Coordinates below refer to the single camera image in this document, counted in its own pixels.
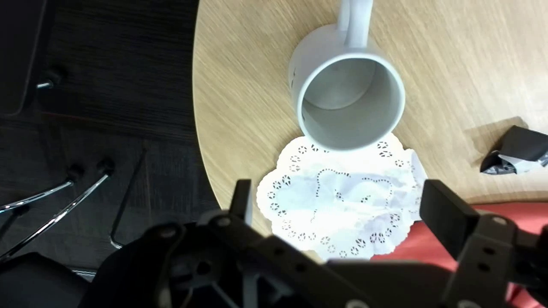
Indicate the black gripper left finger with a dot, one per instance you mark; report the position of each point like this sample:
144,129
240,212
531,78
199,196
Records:
240,200

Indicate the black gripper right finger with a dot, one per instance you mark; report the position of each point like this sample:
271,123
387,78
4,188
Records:
451,215

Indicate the white ceramic mug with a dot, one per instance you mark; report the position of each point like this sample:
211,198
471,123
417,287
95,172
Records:
319,52

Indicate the red cloth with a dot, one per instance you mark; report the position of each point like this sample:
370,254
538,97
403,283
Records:
524,215

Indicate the white paper doily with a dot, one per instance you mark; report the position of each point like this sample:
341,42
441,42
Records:
343,212

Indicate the black chair with chrome legs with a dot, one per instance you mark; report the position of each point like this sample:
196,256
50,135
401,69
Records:
54,220

